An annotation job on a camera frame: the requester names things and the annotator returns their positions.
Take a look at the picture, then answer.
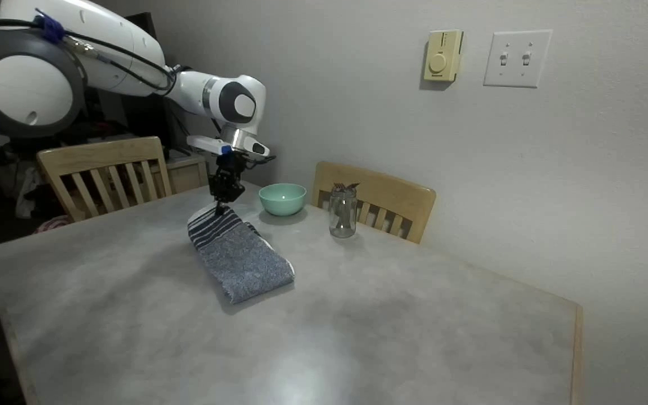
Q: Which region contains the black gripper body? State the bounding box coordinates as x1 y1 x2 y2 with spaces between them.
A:
209 153 245 203

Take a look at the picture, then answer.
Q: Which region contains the grey striped towel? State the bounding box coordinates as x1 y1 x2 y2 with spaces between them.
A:
186 206 295 305

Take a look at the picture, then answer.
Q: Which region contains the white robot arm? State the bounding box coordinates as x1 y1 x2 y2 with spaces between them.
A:
0 0 271 206

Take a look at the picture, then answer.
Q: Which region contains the mint green bowl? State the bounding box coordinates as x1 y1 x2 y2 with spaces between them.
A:
259 181 306 216

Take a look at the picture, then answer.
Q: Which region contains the clear glass jar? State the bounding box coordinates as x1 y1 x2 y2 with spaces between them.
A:
329 185 357 238

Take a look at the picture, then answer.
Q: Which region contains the wooden chair at left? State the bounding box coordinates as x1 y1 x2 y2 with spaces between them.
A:
37 136 172 221

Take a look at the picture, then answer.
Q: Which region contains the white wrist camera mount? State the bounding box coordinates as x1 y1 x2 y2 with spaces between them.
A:
186 131 271 159

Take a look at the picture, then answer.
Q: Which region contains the wooden chair by wall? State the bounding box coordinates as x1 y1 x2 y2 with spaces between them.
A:
311 159 437 243

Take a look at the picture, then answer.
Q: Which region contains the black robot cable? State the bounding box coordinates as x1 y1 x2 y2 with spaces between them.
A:
0 13 184 97

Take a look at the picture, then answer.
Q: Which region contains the beige dimmer switch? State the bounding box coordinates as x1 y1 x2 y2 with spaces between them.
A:
423 31 463 84

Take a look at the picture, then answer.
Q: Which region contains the white double light switch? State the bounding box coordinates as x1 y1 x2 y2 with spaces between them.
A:
484 30 551 87

